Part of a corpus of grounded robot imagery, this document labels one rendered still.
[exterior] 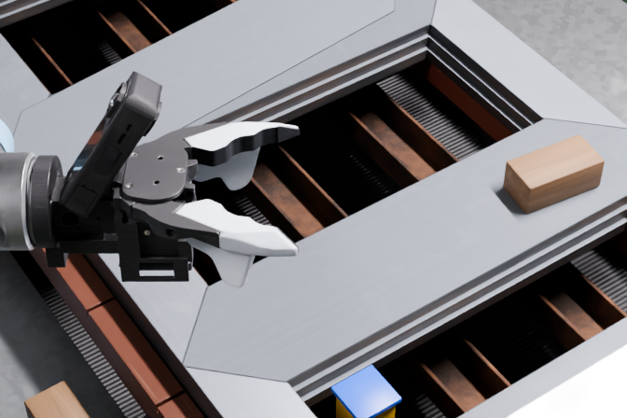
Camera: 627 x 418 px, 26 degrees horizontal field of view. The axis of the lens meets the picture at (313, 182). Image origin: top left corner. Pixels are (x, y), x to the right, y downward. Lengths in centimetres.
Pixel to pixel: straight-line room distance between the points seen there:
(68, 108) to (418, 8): 57
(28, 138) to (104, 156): 97
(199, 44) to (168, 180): 108
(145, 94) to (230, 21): 115
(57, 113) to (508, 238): 67
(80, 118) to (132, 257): 95
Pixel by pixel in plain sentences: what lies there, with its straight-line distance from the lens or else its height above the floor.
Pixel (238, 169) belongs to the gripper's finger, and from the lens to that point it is 109.
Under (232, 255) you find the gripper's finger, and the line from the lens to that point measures 99.
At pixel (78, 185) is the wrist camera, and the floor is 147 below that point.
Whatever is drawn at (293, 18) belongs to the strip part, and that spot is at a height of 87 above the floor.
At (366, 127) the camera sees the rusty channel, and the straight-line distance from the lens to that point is 215.
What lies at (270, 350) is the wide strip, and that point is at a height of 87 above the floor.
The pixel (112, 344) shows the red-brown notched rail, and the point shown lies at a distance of 174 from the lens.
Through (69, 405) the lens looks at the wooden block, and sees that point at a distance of 181.
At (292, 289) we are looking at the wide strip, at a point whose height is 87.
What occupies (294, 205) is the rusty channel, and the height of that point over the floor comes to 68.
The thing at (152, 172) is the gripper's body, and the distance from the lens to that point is 102.
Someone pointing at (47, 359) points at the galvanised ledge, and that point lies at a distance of 193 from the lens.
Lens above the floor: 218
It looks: 45 degrees down
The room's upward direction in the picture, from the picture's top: straight up
